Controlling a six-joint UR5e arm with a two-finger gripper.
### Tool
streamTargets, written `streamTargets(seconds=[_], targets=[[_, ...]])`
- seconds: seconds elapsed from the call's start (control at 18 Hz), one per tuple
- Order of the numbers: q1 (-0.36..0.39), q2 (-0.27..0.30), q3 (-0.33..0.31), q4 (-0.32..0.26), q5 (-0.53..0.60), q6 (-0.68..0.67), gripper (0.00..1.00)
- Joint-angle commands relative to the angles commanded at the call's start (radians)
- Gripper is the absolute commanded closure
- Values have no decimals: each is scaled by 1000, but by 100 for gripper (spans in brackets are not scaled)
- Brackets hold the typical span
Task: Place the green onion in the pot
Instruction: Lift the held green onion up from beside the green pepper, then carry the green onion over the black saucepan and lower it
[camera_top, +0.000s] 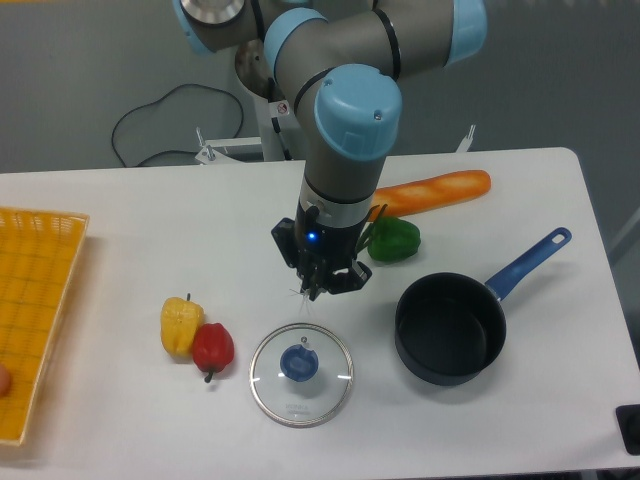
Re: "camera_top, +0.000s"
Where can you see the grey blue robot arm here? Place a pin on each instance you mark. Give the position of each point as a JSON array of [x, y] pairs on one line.
[[340, 80]]

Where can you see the yellow bell pepper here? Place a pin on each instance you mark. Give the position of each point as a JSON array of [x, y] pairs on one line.
[[180, 319]]

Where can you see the orange baguette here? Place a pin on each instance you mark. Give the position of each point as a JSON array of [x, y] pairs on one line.
[[428, 194]]

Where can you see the dark pot blue handle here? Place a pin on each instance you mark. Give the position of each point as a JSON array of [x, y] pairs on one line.
[[450, 327]]

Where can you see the yellow woven basket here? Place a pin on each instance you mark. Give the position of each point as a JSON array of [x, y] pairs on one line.
[[39, 253]]

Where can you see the green bell pepper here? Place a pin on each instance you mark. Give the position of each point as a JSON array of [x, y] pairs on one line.
[[393, 239]]

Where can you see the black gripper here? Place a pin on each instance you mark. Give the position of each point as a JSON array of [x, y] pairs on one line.
[[339, 215]]

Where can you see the red bell pepper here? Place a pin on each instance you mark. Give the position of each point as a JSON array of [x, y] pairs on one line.
[[212, 349]]

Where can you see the green onion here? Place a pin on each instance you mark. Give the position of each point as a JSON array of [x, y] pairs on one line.
[[325, 258]]

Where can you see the black corner object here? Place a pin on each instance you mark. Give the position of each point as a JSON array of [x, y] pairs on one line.
[[628, 418]]

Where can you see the glass lid blue knob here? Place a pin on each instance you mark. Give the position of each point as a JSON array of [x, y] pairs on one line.
[[300, 375]]

